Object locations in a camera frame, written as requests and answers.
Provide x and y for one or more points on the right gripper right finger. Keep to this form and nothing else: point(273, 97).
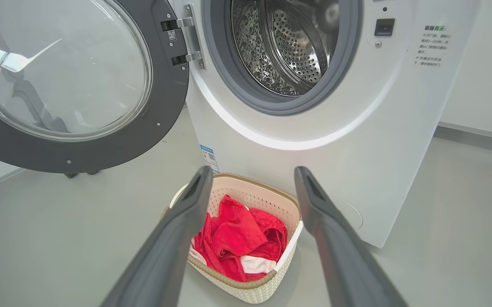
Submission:
point(339, 256)

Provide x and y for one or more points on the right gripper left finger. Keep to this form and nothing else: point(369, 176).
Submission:
point(173, 247)

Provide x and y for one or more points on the white and red garment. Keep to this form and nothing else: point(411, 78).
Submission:
point(228, 230)

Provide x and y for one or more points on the red garment with white stripes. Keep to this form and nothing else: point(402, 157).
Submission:
point(271, 230)

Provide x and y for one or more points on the black round glass washer door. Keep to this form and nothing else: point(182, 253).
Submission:
point(101, 153)

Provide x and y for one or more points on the cream perforated laundry basket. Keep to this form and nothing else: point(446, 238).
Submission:
point(250, 196)

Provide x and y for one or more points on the white front-load washing machine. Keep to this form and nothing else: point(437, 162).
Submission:
point(356, 149)

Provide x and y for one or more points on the grey rubber door gasket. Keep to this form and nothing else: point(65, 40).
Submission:
point(218, 51)

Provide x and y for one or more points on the silver door hinge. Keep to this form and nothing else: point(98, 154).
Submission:
point(194, 38)

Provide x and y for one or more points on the steel perforated washer drum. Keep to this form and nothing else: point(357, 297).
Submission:
point(288, 51)

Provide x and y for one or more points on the black square door latch socket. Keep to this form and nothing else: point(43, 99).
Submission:
point(384, 27)

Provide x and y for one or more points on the round white filter cover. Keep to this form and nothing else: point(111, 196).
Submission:
point(352, 213)

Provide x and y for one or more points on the blue energy label sticker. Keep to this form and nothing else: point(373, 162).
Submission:
point(209, 158)

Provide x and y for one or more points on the small printed text sticker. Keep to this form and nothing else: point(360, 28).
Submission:
point(433, 46)

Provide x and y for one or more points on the white partition panel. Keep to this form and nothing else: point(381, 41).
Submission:
point(484, 64)

